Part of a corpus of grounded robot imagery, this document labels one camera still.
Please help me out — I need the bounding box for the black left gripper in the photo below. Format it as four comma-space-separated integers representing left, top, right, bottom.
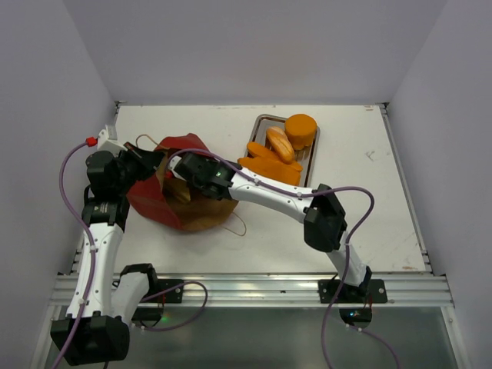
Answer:
113, 141, 164, 194

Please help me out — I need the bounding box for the red paper bag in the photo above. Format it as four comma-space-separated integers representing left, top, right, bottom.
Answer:
127, 133, 238, 232

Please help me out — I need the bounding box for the orange twisted bread stick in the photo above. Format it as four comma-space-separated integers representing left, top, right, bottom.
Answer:
247, 141, 303, 172

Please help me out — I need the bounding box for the orange loaf bread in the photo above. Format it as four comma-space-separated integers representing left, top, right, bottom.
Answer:
238, 157, 301, 186

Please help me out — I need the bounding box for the golden oval bread roll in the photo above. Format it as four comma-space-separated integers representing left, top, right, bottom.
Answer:
266, 127, 295, 163

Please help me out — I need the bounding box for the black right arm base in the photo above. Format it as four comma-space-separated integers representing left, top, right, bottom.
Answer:
317, 274, 388, 329

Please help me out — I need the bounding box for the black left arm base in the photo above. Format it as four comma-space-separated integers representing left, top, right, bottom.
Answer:
132, 279, 184, 327

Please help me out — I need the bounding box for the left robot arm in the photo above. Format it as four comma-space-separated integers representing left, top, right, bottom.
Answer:
50, 142, 165, 368

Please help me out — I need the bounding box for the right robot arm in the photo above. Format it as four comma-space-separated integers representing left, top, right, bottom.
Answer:
169, 149, 374, 302

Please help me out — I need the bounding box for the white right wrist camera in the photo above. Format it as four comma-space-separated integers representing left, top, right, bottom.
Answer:
165, 156, 185, 181

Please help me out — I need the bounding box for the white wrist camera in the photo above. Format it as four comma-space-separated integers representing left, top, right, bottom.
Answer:
85, 125, 126, 156
165, 156, 185, 181

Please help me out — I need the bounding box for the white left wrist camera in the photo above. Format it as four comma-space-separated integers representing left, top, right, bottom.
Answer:
85, 125, 126, 156

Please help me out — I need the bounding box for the aluminium front rail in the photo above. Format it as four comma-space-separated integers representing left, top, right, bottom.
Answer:
52, 273, 454, 308

